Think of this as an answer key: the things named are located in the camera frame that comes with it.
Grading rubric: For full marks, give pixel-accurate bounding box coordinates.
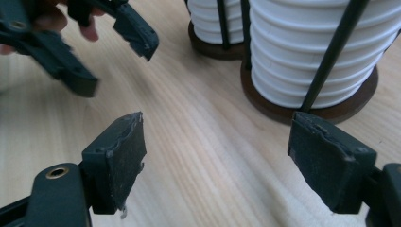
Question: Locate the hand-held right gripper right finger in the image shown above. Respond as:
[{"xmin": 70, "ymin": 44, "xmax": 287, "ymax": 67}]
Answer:
[{"xmin": 287, "ymin": 111, "xmax": 378, "ymax": 216}]

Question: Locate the stack of white plates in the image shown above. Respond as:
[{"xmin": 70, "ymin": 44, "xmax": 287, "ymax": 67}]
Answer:
[{"xmin": 249, "ymin": 0, "xmax": 401, "ymax": 110}]

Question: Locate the stack of white paper cups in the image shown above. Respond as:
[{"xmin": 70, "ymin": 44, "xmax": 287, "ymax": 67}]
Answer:
[{"xmin": 187, "ymin": 0, "xmax": 245, "ymax": 45}]

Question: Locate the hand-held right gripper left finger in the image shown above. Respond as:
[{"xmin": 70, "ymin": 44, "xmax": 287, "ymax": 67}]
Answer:
[{"xmin": 80, "ymin": 111, "xmax": 148, "ymax": 216}]

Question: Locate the wooden plate rack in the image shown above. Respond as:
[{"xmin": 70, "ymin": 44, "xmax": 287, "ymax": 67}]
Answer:
[{"xmin": 239, "ymin": 0, "xmax": 379, "ymax": 126}]

